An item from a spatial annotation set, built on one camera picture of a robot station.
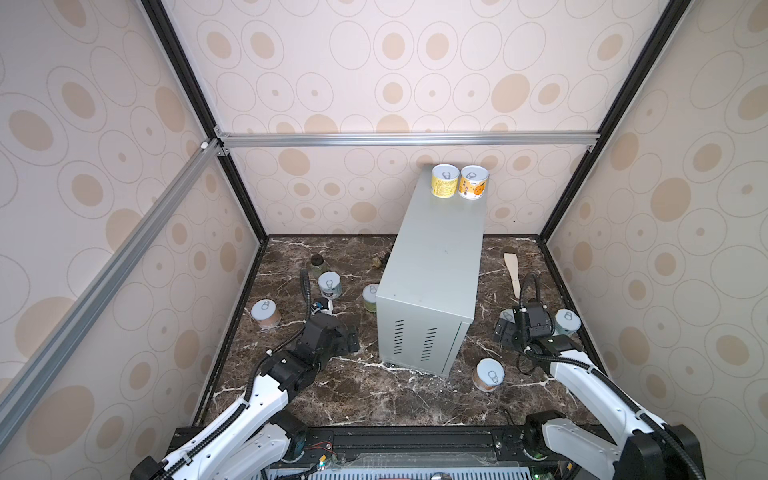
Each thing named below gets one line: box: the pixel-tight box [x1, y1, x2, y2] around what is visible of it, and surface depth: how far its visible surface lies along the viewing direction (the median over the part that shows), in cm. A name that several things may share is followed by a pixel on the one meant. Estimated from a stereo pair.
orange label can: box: [458, 165, 490, 201], surface depth 82 cm
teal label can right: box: [553, 308, 582, 336], surface depth 92 cm
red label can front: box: [472, 357, 505, 392], surface depth 82 cm
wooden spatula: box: [504, 253, 521, 299], surface depth 115 cm
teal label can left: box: [318, 270, 342, 300], surface depth 102 cm
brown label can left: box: [250, 298, 281, 329], surface depth 94 cm
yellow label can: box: [431, 164, 461, 199], surface depth 83 cm
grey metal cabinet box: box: [375, 166, 487, 378], surface depth 71 cm
